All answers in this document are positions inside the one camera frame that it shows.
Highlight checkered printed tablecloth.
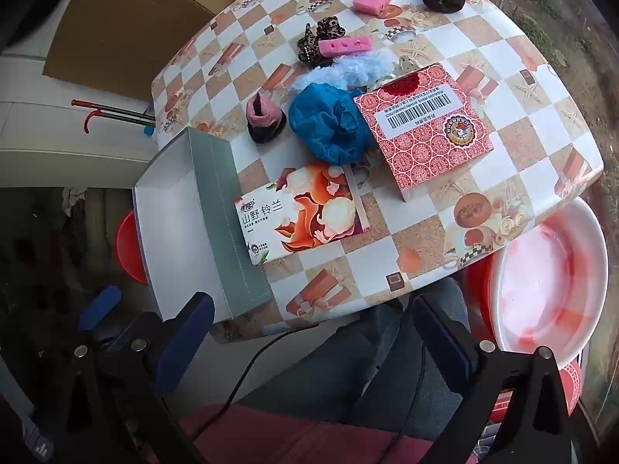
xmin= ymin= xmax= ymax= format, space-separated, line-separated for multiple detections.
xmin=151 ymin=0 xmax=605 ymax=344

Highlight light blue fluffy scrunchie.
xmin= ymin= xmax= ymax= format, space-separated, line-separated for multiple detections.
xmin=290 ymin=51 xmax=402 ymax=95

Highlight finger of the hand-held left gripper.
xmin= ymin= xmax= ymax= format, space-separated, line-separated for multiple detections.
xmin=79 ymin=284 xmax=123 ymax=333

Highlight brown cardboard sheet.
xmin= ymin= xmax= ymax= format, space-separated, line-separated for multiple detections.
xmin=43 ymin=0 xmax=243 ymax=104

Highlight clear hair clip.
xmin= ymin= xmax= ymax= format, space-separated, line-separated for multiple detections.
xmin=395 ymin=55 xmax=421 ymax=78

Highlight red plastic basin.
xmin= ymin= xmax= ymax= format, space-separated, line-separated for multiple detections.
xmin=115 ymin=209 xmax=148 ymax=286

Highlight blue cloth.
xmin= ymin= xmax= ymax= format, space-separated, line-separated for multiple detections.
xmin=289 ymin=82 xmax=380 ymax=166

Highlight white plastic basin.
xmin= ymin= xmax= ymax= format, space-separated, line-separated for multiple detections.
xmin=488 ymin=196 xmax=609 ymax=380

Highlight black cable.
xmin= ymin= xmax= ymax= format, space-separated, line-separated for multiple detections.
xmin=193 ymin=329 xmax=301 ymax=445

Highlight red patterned box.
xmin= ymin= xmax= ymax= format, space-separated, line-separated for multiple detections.
xmin=353 ymin=63 xmax=495 ymax=203

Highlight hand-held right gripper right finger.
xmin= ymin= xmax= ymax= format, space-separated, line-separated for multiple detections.
xmin=411 ymin=295 xmax=581 ymax=464

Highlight person's legs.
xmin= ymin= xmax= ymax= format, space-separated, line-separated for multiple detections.
xmin=232 ymin=275 xmax=472 ymax=445

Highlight maroon garment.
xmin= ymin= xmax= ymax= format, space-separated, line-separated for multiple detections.
xmin=145 ymin=403 xmax=484 ymax=464

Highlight red patterned basin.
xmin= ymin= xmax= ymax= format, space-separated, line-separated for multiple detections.
xmin=462 ymin=246 xmax=588 ymax=421

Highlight grey box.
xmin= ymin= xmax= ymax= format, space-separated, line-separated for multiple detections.
xmin=132 ymin=127 xmax=274 ymax=324

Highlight pink and black scrunchie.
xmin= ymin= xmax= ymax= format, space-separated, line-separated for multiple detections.
xmin=246 ymin=91 xmax=286 ymax=145

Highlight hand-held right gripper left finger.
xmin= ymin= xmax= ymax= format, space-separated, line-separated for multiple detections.
xmin=63 ymin=292 xmax=216 ymax=464

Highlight floral tissue box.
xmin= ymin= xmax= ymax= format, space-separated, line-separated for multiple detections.
xmin=234 ymin=163 xmax=371 ymax=266

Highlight pink sponge with holes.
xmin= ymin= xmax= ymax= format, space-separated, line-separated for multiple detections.
xmin=318 ymin=35 xmax=372 ymax=56

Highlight red-handled long tool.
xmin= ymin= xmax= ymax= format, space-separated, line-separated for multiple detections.
xmin=72 ymin=99 xmax=156 ymax=135

